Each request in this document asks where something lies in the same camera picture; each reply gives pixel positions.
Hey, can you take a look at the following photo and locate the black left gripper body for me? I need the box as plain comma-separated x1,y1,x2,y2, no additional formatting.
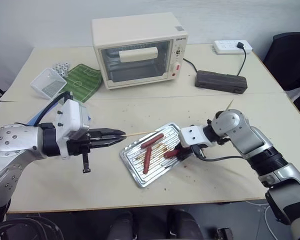
65,131,102,174

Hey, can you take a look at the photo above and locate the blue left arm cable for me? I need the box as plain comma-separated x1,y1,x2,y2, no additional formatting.
26,107,56,126

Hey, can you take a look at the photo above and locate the white floor cable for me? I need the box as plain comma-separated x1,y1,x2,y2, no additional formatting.
263,204,279,240

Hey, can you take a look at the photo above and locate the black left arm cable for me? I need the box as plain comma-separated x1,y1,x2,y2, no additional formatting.
39,90,75,125

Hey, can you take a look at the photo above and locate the green football field mat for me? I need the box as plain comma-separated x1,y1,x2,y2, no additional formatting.
63,63,103,104

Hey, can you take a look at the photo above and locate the dark grey tool case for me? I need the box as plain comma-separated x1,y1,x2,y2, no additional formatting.
194,70,249,95

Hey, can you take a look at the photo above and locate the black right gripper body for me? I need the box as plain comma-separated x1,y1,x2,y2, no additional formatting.
182,144,206,161

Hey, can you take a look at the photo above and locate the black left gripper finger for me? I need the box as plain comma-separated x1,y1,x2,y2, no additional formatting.
89,127,127,138
89,136,126,149

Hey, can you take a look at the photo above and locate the dark rounded shape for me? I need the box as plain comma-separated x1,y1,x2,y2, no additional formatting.
109,210,141,240
165,208,204,240

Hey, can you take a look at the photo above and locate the black office chair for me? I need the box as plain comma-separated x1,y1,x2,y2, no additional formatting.
263,31,300,119

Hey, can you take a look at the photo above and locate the white power strip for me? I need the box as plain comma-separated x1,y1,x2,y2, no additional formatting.
212,39,254,55

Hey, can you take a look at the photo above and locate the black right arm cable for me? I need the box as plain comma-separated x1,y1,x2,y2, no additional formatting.
191,145,249,161

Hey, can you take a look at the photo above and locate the white mesh plastic basket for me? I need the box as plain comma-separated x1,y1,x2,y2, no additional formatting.
29,67,68,101

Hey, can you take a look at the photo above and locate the cream toaster oven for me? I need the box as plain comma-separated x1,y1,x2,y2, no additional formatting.
90,11,189,91

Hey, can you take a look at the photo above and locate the red sausage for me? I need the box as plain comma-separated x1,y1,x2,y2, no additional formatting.
142,144,153,174
163,149,180,160
140,133,165,149

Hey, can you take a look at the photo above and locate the black oven power cable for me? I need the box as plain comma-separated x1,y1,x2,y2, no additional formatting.
182,41,248,77

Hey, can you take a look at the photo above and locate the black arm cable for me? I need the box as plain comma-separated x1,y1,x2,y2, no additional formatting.
191,145,249,161
39,90,75,125

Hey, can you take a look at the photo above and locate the small dark block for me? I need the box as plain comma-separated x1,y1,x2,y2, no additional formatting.
215,226,235,240

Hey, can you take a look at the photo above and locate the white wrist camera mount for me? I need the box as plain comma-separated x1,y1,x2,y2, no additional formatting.
177,125,211,149
55,98,91,160

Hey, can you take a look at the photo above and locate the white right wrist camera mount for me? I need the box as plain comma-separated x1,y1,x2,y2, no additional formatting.
177,125,211,149

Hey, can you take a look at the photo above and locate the black cable bundle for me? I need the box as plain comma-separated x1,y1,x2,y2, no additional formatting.
0,215,64,240

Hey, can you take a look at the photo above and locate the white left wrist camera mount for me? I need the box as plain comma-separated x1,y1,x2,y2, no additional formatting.
55,98,91,160

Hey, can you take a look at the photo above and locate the silver ribbed metal tray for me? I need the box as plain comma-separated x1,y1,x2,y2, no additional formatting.
119,121,191,189

